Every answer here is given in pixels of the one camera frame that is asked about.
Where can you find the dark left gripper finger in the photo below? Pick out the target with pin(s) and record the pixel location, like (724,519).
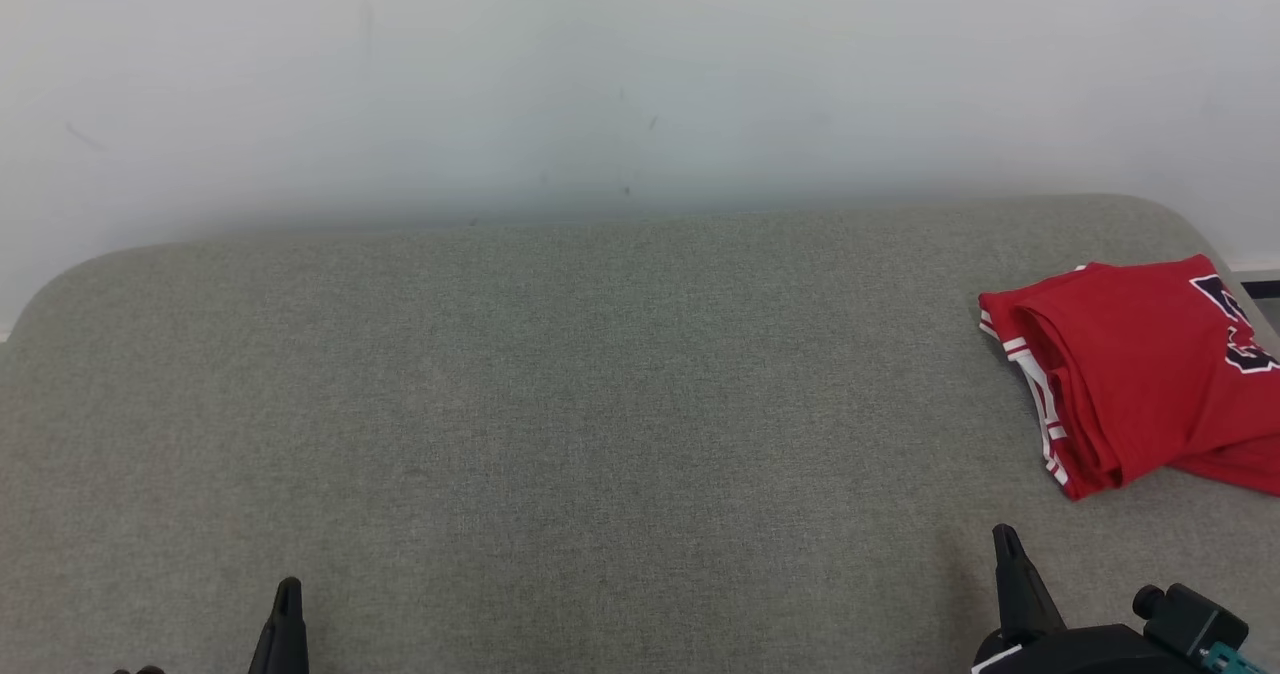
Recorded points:
(282,639)

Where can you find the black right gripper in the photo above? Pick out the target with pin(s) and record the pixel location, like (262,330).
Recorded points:
(1090,652)

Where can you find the red Bulls basketball shorts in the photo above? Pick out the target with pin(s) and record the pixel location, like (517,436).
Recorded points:
(1240,474)

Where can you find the red white-trimmed basketball jersey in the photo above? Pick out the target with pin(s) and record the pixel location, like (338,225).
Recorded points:
(1130,364)

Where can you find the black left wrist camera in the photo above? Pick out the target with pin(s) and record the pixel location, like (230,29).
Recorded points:
(140,670)

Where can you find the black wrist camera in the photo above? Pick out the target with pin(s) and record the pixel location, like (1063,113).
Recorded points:
(140,670)
(1190,619)

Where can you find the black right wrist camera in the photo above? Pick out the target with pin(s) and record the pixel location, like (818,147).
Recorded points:
(1190,619)

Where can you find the teal right camera connector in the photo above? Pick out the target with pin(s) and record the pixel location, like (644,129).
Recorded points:
(1232,662)

